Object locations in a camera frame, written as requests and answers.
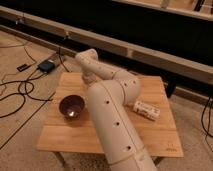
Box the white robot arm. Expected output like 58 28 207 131
75 49 157 171

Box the dark purple bowl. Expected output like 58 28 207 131
59 95 85 118

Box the dark power adapter box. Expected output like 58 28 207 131
38 60 55 73

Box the small black device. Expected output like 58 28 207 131
17 64 30 72

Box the black floor cable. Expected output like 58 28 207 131
0 43 61 120

